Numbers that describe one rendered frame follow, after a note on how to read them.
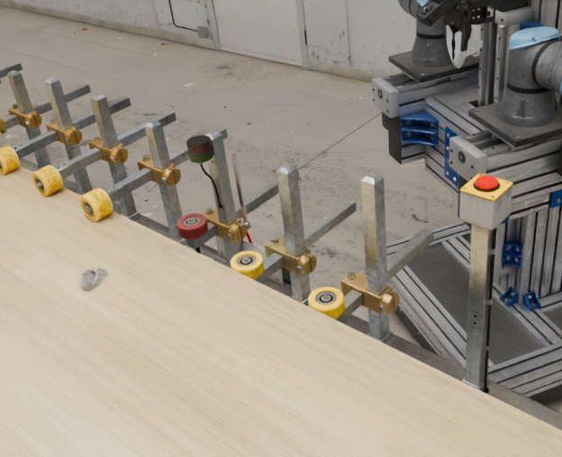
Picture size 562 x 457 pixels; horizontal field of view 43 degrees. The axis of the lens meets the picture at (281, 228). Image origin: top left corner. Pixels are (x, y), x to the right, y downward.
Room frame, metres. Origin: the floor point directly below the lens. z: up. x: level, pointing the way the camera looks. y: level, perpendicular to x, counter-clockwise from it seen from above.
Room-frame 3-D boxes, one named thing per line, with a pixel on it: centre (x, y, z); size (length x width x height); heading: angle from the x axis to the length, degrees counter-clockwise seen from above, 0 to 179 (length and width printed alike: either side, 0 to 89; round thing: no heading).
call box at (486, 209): (1.10, -0.38, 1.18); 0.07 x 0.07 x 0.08; 44
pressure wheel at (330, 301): (1.22, -0.08, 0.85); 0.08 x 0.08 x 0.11
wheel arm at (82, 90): (2.47, 0.79, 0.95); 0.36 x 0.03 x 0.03; 134
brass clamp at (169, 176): (1.85, 0.33, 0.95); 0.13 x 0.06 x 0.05; 44
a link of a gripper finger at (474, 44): (1.45, -0.45, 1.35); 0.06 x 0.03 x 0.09; 105
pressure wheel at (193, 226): (1.62, 0.23, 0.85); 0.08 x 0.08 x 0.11
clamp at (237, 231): (1.66, 0.16, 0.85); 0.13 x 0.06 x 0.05; 44
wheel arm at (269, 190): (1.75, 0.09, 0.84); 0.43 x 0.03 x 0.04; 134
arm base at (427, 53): (2.19, -0.57, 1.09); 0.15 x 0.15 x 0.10
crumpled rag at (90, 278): (1.42, 0.48, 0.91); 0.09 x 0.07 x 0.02; 161
